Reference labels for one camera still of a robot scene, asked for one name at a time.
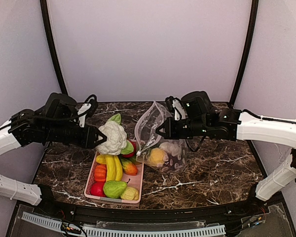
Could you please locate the yellow toy pepper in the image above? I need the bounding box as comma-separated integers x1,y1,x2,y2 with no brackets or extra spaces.
96,154,106,164

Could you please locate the red toy apple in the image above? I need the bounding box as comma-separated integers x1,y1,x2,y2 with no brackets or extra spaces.
121,140,136,158

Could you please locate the white toy cauliflower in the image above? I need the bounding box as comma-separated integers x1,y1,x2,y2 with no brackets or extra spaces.
96,114,127,156

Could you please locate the orange toy pumpkin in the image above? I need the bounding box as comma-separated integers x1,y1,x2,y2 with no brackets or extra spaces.
94,164,107,182

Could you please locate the black right frame post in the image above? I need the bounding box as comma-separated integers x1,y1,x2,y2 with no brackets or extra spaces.
228,0,259,108

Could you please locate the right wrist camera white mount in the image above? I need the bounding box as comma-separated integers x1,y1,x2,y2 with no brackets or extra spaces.
165,96,187,121

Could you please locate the black front table rail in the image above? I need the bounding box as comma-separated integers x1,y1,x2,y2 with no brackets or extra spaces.
34,197,267,232

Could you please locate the green orange toy mango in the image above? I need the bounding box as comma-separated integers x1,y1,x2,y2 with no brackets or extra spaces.
120,158,138,176

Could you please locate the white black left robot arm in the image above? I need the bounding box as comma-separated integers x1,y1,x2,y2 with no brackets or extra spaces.
0,93,107,206

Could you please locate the dark red toy fruit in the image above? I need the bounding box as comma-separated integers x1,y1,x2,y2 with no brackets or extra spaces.
161,148,186,173

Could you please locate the black left frame post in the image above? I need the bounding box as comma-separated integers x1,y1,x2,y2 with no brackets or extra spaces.
39,0,68,95

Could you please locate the white slotted cable duct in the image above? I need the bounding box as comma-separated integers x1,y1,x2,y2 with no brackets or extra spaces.
21,212,226,237

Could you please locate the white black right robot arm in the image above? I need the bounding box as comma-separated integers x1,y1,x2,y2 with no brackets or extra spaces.
156,91,296,202

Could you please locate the red toy tomato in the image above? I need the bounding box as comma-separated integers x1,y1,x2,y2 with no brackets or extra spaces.
90,182,106,197

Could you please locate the pale yellow toy fruit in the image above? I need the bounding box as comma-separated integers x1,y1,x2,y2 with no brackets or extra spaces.
120,187,139,200

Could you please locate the yellow toy cauliflower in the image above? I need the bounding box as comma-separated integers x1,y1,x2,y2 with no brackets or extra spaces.
148,148,168,167

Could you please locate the clear dotted zip top bag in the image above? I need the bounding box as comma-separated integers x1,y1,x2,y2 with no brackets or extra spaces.
134,101,187,174

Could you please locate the black frame post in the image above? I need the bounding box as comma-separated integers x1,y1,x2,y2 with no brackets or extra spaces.
39,0,68,95
228,0,259,108

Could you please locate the yellow toy banana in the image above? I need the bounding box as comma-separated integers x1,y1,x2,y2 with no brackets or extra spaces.
105,155,123,181

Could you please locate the pink plastic basket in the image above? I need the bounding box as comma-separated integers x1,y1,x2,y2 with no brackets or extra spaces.
84,152,144,206

